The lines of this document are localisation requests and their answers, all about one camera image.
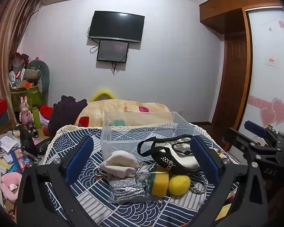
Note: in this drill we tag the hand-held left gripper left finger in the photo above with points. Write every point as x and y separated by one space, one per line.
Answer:
79 157

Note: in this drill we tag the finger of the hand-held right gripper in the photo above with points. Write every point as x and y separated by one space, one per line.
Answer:
255 126
239 140

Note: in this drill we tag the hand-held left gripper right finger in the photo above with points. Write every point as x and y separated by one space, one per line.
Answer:
204 157

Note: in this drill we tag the white cloth bag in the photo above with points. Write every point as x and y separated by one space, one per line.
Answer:
187 158

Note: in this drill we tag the yellow soft ball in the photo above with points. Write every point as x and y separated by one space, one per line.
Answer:
179 185

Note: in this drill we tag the beige sock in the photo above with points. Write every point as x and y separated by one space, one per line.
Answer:
118 164

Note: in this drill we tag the clear plastic storage box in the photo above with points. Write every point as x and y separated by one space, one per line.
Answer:
123 134

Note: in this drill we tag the yellow green sponge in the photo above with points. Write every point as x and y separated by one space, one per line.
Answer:
159 183

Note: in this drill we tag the silver scrubber packet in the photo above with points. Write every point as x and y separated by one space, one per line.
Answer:
126 190

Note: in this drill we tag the white heart-print wardrobe door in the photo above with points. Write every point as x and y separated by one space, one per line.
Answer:
267 87

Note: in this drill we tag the blue wave-pattern tablecloth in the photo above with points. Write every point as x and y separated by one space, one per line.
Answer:
90 201

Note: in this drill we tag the dark purple garment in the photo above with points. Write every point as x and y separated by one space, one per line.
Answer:
66 113

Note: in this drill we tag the brown wooden door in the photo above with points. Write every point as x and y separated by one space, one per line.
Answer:
234 80

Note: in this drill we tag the dark cloth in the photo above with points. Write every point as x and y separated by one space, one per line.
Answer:
28 144

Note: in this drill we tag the red plush toy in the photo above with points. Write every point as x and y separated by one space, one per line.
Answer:
46 112

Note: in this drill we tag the green bottle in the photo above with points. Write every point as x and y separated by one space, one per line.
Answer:
36 118

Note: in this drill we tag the beige printed blanket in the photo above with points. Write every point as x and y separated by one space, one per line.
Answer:
113 108

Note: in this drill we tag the pile of papers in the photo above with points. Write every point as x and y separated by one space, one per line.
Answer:
9 153

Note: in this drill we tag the pink rabbit figure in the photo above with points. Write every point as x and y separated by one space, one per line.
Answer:
25 112

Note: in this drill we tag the pink plush pillow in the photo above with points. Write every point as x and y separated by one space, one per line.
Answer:
10 184

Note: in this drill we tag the green patterned storage box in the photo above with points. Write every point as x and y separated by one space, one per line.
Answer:
26 97

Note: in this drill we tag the green plush dinosaur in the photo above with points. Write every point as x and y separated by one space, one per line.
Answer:
41 73

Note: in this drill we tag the pile of toys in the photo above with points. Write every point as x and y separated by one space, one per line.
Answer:
17 73

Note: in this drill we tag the wooden overhead cabinet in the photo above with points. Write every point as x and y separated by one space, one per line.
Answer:
227 7

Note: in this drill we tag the striped brown curtain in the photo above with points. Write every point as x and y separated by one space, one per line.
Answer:
7 35

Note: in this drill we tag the black camera lens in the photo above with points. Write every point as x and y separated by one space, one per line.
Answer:
32 129

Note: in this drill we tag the small black wall monitor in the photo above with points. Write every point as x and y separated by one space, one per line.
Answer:
112 51

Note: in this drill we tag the wall-mounted black television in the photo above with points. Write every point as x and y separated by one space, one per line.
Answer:
116 26

